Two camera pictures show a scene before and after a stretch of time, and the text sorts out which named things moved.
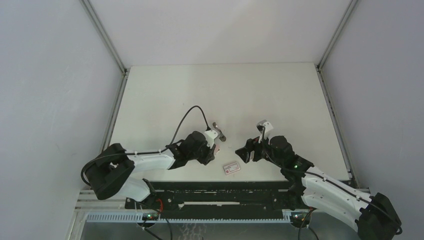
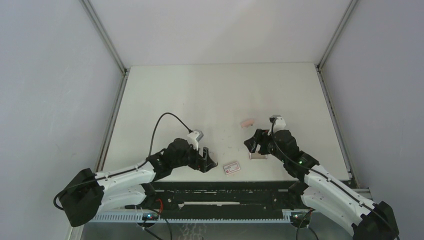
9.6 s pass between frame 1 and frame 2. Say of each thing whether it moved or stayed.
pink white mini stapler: moved
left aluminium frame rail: stayed
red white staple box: stayed
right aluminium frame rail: stayed
